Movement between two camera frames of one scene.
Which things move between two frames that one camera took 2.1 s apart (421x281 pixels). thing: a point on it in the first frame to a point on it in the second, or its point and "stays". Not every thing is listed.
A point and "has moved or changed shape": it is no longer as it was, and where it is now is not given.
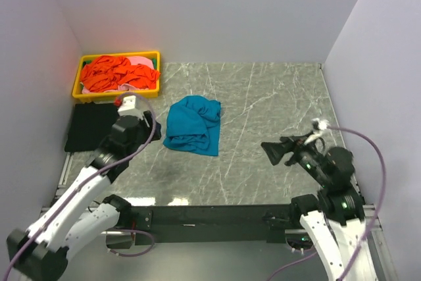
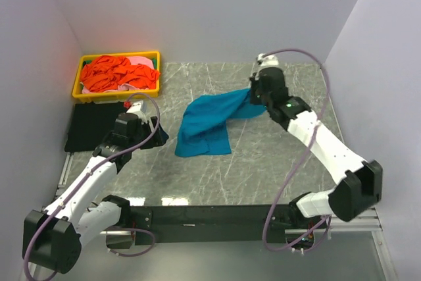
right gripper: [275, 150] to [254, 83]
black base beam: [216, 225] stays
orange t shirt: [107, 72] stays
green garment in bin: [85, 62] stays
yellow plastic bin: [104, 97] stays
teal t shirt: [193, 124] has moved or changed shape
